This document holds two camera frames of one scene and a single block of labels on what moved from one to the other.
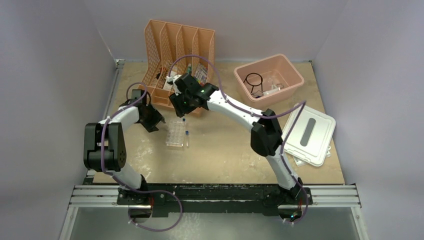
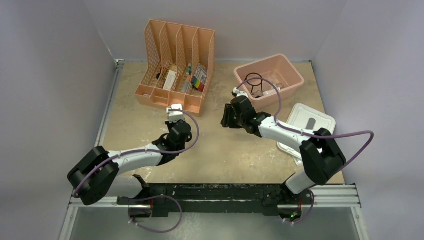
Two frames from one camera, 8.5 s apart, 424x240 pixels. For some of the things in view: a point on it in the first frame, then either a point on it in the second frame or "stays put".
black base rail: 215,200 stays put
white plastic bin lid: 309,138 stays put
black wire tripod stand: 253,85 stays put
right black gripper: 181,110 to 227,122
